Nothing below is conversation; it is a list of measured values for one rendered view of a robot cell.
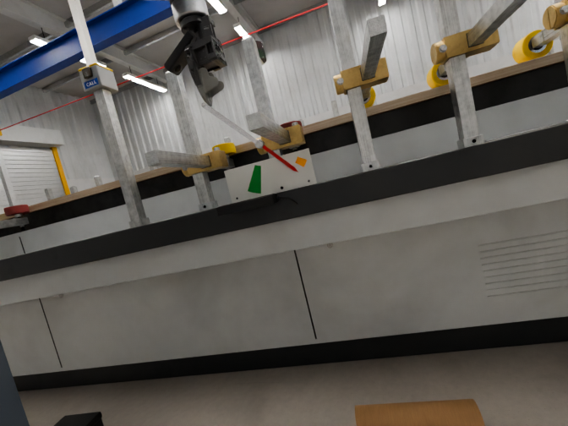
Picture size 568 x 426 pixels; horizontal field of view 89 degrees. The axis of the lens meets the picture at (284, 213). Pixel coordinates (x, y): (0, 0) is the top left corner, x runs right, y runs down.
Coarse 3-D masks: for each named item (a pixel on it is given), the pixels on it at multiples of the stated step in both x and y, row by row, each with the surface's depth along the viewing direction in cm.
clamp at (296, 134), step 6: (294, 126) 80; (300, 126) 81; (288, 132) 81; (294, 132) 80; (300, 132) 80; (258, 138) 84; (264, 138) 82; (294, 138) 81; (300, 138) 80; (270, 144) 82; (276, 144) 82; (282, 144) 82; (288, 144) 81; (294, 144) 81; (300, 144) 83; (258, 150) 84; (264, 150) 84
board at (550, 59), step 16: (528, 64) 84; (544, 64) 84; (480, 80) 87; (496, 80) 88; (416, 96) 92; (432, 96) 91; (368, 112) 95; (304, 128) 100; (320, 128) 99; (144, 176) 116; (80, 192) 123; (96, 192) 121; (32, 208) 130
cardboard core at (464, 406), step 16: (448, 400) 76; (464, 400) 74; (368, 416) 77; (384, 416) 76; (400, 416) 75; (416, 416) 74; (432, 416) 73; (448, 416) 72; (464, 416) 71; (480, 416) 70
